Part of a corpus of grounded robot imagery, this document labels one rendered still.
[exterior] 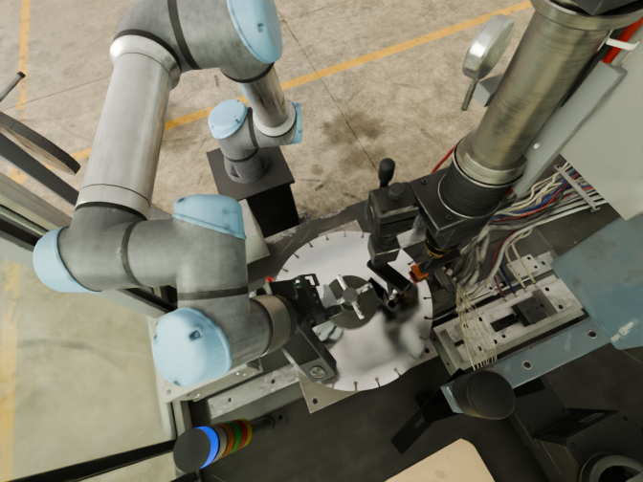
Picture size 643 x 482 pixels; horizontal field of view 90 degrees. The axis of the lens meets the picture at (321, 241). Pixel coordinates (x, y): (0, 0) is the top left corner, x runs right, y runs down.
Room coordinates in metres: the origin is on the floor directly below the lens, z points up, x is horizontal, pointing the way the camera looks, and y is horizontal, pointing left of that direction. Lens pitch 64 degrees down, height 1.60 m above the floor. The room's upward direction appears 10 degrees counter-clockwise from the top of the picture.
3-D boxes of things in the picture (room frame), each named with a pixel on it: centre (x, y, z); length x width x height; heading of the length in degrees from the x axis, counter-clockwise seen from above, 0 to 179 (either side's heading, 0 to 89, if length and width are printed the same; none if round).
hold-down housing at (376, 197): (0.21, -0.10, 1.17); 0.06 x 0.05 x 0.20; 94
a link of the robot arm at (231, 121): (0.75, 0.20, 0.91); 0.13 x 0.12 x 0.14; 85
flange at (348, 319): (0.17, -0.04, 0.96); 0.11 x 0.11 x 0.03
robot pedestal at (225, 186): (0.75, 0.20, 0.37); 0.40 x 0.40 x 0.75; 13
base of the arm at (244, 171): (0.75, 0.20, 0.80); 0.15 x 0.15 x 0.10
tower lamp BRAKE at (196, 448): (-0.03, 0.19, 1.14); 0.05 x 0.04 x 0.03; 13
